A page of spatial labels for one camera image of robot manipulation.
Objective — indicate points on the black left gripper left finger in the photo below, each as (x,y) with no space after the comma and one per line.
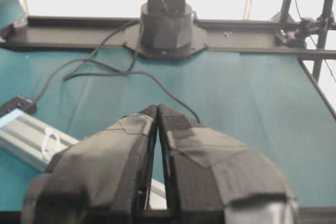
(39,209)

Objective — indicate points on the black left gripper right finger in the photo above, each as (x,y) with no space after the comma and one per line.
(211,177)

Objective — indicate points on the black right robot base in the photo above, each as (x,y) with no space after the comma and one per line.
(166,31)

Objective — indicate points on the black USB hub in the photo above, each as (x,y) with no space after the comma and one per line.
(19,102)

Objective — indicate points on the silver aluminium rail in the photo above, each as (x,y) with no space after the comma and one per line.
(26,140)

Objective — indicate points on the black frame rail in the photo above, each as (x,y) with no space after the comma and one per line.
(84,34)

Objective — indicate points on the black camera stand frame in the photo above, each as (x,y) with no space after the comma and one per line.
(293,31)

